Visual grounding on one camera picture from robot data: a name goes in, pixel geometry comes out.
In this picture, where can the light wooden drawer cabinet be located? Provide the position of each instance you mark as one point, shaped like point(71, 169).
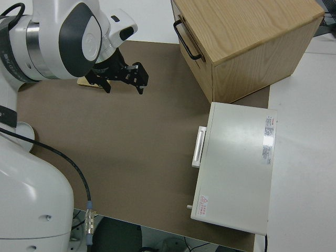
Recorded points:
point(249, 31)

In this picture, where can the black background equipment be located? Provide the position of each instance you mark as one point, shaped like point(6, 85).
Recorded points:
point(329, 15)

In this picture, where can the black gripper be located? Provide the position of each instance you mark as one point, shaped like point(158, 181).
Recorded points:
point(115, 71)

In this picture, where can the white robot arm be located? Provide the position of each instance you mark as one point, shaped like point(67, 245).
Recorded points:
point(78, 34)

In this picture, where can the gray plate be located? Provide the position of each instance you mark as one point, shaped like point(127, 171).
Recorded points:
point(26, 134)

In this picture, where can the brown table mat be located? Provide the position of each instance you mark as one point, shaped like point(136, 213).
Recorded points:
point(131, 144)

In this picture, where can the wooden mug tree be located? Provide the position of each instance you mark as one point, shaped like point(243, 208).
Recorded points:
point(84, 82)

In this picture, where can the white toaster oven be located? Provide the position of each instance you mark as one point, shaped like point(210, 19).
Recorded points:
point(236, 165)

